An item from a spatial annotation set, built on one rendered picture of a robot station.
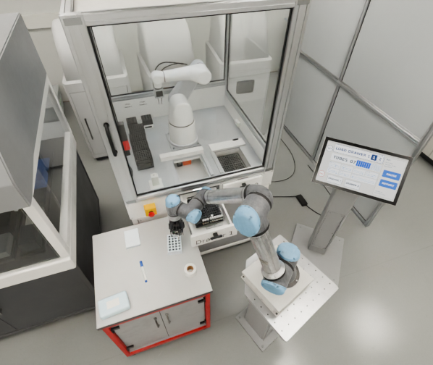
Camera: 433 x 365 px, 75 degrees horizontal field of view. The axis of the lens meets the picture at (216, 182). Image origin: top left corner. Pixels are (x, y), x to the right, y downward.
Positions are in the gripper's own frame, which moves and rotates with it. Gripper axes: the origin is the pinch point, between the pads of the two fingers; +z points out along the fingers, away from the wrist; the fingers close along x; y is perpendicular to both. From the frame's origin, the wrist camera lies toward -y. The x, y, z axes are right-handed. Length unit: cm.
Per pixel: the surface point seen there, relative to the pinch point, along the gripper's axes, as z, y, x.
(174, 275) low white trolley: 10.6, 21.1, -3.9
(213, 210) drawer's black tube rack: -3.2, -12.0, 23.8
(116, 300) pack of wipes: 6.1, 32.4, -34.3
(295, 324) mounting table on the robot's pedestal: 11, 57, 56
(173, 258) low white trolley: 10.5, 10.0, -4.2
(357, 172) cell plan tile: -20, -16, 117
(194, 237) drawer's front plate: -4.9, 7.5, 9.5
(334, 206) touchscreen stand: 19, -19, 116
